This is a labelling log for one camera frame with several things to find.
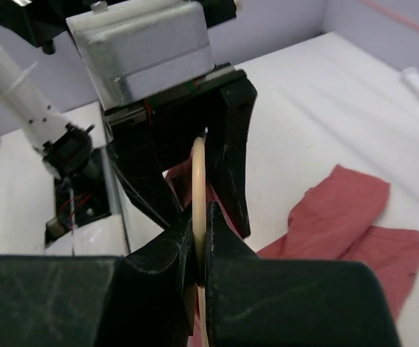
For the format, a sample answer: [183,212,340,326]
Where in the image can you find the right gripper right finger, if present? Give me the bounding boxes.
[205,202,400,346]

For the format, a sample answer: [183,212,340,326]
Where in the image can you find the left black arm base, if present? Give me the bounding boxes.
[43,124,122,246]

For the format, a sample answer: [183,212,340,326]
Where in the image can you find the red t shirt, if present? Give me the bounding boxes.
[164,158,419,347]

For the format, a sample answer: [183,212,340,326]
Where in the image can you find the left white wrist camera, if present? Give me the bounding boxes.
[66,1,214,110]

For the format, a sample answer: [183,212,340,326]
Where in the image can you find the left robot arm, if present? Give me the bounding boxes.
[0,1,257,238]

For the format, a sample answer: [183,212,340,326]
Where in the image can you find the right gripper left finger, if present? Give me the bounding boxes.
[0,210,196,346]

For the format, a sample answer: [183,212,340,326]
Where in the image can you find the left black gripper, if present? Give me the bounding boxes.
[103,63,257,239]

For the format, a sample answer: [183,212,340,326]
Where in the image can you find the pink wire hanger far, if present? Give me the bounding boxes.
[361,0,419,33]

